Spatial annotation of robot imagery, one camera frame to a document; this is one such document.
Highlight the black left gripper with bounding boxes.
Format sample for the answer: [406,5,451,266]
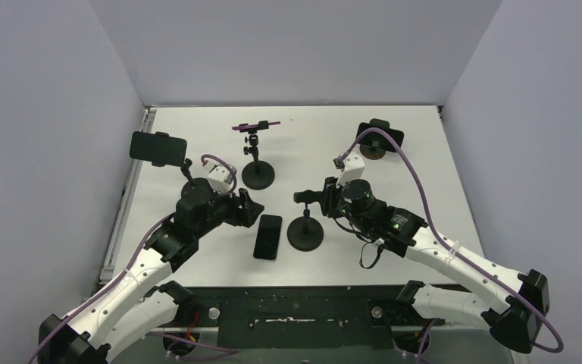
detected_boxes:
[194,184,263,239]

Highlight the black ball-joint phone stand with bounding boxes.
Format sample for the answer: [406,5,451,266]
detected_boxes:
[242,130,275,190]

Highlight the silver-edged black phone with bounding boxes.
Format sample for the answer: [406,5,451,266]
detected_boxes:
[252,215,283,262]

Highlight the black round-base phone stand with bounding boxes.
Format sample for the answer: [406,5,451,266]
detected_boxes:
[286,190,324,252]

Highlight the purple cased phone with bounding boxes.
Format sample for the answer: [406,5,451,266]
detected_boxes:
[231,121,281,133]

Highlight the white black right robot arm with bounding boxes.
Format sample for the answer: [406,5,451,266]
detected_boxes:
[318,177,549,354]

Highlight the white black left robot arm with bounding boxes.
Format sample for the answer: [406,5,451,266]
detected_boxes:
[30,187,264,363]

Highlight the brown-base small phone stand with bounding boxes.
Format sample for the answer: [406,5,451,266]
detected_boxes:
[360,118,390,160]

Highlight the black phone on brown stand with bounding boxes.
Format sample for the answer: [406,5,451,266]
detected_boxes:
[355,122,405,152]

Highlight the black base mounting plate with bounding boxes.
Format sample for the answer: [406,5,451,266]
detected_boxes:
[145,285,473,351]

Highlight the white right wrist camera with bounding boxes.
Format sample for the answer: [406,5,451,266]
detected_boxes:
[333,152,365,188]

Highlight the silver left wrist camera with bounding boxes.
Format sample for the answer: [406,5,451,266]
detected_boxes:
[206,165,236,195]

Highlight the black thin cable loop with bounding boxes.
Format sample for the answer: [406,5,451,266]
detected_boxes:
[333,218,387,270]

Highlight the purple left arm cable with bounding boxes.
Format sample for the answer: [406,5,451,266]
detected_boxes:
[27,153,239,364]

